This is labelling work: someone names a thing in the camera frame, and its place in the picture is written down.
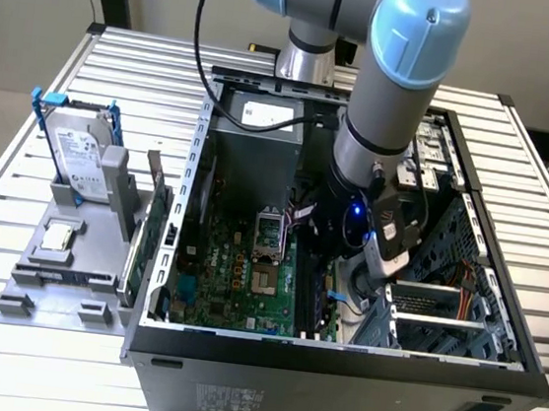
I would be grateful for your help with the grey parts rack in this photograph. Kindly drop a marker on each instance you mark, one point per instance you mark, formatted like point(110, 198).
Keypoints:
point(96, 245)

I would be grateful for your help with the teal expansion slot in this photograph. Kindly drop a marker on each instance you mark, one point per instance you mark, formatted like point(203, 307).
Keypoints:
point(186, 289)

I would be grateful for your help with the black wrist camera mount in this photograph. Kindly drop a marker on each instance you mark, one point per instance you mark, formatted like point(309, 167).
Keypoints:
point(392, 214)

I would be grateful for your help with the CPU socket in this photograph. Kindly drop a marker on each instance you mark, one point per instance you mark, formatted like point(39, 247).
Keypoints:
point(265, 280)

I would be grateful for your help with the grey power supply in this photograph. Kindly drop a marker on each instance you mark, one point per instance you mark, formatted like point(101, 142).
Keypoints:
point(249, 163)

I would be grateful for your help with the thin locking lever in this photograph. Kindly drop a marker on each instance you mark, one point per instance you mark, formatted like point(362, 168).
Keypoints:
point(284, 244)

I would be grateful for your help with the green graphics card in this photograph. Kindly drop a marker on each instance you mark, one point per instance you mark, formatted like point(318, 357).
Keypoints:
point(143, 250)

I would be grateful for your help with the black RAM stick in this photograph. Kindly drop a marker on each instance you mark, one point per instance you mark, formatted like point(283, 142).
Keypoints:
point(63, 274)
point(318, 300)

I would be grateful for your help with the black expansion slot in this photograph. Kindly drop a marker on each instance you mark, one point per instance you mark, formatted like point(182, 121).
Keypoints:
point(187, 265)

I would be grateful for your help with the black table corner cap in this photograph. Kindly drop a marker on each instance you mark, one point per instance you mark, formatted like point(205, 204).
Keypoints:
point(96, 28)
point(505, 100)

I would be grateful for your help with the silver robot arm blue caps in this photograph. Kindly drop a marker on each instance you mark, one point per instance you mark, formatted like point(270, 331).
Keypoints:
point(389, 109)

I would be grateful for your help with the grey disk bay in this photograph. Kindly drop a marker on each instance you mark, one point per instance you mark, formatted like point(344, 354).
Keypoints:
point(440, 321)

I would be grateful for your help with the green motherboard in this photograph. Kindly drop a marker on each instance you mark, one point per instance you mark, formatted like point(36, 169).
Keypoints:
point(226, 279)

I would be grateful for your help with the black PC case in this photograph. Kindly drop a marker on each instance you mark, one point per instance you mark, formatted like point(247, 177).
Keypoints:
point(282, 395)

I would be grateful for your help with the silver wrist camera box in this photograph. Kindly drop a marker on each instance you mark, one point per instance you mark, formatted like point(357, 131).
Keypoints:
point(387, 258)

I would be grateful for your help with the yellow black connector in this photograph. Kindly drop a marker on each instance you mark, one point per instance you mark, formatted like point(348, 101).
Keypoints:
point(255, 47)

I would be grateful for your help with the black RAM slot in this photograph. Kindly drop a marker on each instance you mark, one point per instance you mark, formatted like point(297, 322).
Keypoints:
point(305, 293)
point(309, 299)
point(299, 293)

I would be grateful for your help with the hard disk in blue carrier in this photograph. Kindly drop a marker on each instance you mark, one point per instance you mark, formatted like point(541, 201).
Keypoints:
point(77, 153)

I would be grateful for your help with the grey metal drive cage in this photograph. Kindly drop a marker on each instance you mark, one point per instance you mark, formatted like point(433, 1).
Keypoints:
point(433, 139)

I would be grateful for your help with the silver CPU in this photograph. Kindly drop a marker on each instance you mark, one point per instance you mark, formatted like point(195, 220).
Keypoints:
point(57, 236)

